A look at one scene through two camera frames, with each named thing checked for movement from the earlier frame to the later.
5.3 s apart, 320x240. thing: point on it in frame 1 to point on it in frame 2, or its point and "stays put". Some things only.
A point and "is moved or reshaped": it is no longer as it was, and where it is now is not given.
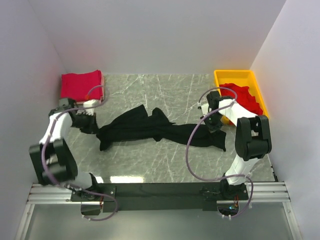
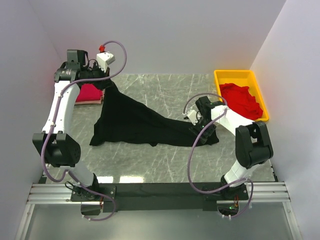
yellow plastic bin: x=242 y=78 stays put
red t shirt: x=243 y=97 stays put
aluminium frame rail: x=268 y=193 stays put
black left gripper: x=92 y=127 to x=103 y=74
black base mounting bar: x=119 y=197 stays put
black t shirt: x=136 y=126 is moved or reshaped
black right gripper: x=212 y=128 to x=203 y=139
